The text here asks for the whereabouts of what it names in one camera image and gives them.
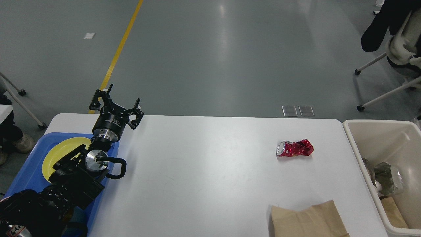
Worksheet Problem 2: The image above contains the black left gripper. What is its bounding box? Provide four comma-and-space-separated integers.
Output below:
89, 83, 144, 143

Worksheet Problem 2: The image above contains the yellow plastic plate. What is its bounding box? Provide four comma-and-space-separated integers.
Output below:
41, 137, 91, 181

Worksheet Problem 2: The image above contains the teal mug yellow inside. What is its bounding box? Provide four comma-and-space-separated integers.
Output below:
62, 207, 87, 237

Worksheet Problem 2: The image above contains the crushed red soda can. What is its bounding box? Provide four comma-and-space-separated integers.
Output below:
276, 139, 314, 157

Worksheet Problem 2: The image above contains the brown paper bag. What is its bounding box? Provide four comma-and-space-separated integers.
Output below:
271, 200, 350, 237

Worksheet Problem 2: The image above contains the silver foil bag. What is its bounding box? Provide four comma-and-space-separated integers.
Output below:
362, 158, 404, 197

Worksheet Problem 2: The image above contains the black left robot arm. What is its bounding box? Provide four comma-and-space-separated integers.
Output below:
1, 84, 144, 237

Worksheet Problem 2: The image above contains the grey chair leg with caster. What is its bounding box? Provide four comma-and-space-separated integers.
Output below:
0, 72, 47, 129

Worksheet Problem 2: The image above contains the person's beige shoe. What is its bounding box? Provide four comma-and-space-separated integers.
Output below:
11, 133, 36, 154

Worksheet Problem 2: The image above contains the blue plastic tray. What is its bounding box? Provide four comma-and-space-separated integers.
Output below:
1, 132, 120, 237

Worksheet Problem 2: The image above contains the left floor outlet cover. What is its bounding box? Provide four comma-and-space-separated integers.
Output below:
282, 105, 298, 117

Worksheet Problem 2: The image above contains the floor outlet cover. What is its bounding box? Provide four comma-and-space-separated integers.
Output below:
299, 106, 315, 117
282, 105, 298, 117

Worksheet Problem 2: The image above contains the right floor outlet cover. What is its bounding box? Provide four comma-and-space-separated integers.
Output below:
299, 106, 315, 117

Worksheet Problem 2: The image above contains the beige plastic bin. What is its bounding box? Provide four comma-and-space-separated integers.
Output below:
343, 120, 421, 237

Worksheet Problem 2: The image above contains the brown paper in bin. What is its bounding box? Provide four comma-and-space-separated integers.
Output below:
380, 197, 408, 228

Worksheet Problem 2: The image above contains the white office chair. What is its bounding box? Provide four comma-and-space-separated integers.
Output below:
354, 9, 421, 112

